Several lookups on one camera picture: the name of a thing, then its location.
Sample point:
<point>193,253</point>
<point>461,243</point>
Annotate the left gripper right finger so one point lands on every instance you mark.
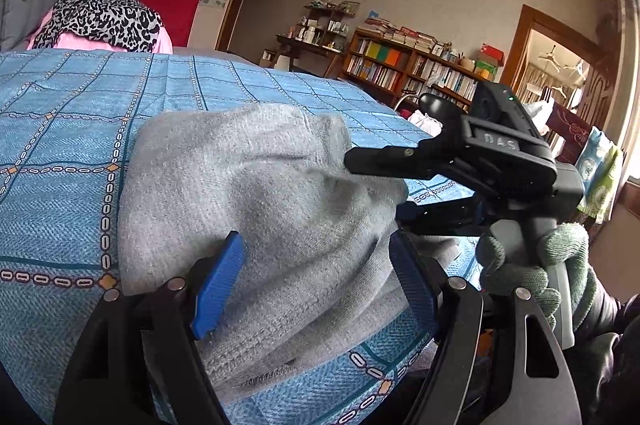
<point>497,360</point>

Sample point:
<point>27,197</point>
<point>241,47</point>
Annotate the wooden bookshelf with books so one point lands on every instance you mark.
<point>398,64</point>

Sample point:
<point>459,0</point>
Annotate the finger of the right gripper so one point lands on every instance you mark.
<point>427,159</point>
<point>466,217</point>

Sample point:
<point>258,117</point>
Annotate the leopard print blanket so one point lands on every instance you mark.
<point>100,17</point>

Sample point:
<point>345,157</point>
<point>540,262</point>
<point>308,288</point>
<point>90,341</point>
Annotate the grey sweatpants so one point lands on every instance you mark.
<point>316,279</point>

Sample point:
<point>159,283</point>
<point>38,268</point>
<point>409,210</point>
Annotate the right green gloved hand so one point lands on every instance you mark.
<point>567,245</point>

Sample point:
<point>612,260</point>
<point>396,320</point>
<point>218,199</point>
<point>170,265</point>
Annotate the dark wooden desk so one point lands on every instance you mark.
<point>289,51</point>

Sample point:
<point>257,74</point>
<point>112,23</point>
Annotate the pink quilt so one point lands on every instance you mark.
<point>110,40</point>

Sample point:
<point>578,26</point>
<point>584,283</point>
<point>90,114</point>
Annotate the white bag on chair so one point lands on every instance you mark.
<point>426,123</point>

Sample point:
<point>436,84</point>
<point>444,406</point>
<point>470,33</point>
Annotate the small shelf with trinkets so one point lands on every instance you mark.
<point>325,24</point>

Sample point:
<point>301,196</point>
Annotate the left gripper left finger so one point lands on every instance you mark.
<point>134,346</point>

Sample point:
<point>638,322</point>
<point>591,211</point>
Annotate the blue patterned bedspread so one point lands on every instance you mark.
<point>68,125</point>

